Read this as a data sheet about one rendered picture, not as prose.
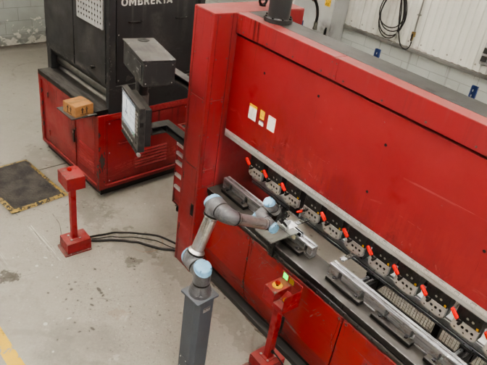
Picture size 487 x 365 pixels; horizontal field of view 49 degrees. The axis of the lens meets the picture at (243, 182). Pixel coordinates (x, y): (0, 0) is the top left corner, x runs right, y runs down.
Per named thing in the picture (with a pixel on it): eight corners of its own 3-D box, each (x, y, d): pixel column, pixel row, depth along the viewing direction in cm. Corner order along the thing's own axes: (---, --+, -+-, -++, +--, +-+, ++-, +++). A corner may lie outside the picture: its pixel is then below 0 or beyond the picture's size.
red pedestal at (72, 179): (56, 245, 486) (51, 166, 443) (82, 237, 500) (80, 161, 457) (65, 258, 473) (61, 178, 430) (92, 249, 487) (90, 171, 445)
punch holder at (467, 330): (448, 326, 293) (459, 303, 285) (457, 320, 298) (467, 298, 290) (473, 344, 284) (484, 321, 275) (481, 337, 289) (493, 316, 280)
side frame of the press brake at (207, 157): (174, 256, 493) (194, 3, 375) (246, 230, 543) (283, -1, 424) (188, 272, 478) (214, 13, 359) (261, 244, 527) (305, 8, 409)
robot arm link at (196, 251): (186, 274, 342) (218, 203, 323) (177, 261, 352) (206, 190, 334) (201, 274, 349) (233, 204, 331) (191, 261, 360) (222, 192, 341)
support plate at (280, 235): (254, 229, 377) (254, 229, 376) (282, 219, 392) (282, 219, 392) (270, 244, 366) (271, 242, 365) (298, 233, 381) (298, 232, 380)
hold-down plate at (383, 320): (369, 316, 334) (370, 313, 333) (375, 313, 338) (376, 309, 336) (408, 348, 315) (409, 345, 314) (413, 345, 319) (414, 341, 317)
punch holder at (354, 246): (343, 245, 344) (349, 224, 335) (352, 241, 349) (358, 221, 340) (361, 258, 334) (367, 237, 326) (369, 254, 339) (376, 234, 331)
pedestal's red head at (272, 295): (261, 297, 368) (266, 277, 358) (279, 289, 377) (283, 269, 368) (280, 315, 355) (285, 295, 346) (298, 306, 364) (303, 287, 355)
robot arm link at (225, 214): (228, 212, 316) (283, 223, 349) (219, 202, 324) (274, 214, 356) (219, 228, 319) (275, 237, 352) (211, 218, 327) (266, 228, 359)
